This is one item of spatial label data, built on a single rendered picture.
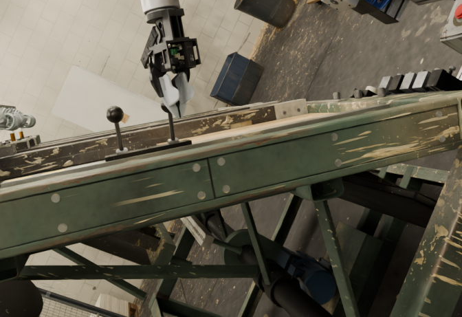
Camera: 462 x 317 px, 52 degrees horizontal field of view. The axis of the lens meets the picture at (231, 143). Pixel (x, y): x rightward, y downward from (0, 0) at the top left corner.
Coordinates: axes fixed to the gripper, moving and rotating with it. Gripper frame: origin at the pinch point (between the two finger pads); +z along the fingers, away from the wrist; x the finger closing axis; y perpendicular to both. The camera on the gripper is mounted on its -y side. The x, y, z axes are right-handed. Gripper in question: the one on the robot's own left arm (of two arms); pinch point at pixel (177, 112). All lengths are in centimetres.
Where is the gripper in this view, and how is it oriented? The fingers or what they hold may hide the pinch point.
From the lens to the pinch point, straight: 99.0
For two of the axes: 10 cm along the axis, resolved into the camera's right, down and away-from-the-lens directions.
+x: 7.9, -2.1, 5.8
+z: 1.8, 9.8, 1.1
